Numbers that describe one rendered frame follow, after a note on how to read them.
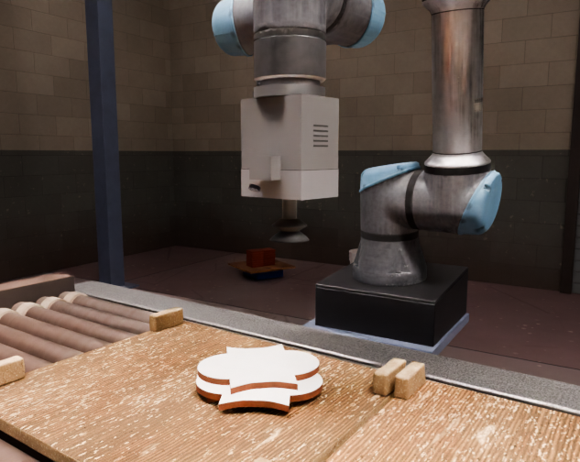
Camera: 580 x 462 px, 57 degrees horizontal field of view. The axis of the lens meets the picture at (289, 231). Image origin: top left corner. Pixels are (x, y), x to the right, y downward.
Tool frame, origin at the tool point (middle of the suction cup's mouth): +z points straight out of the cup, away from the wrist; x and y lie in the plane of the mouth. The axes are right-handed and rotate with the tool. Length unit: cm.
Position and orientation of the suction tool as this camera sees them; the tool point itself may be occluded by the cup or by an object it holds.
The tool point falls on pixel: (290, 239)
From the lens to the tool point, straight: 58.6
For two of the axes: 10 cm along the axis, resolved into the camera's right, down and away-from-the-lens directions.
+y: 7.6, 0.9, -6.4
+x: 6.5, -1.1, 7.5
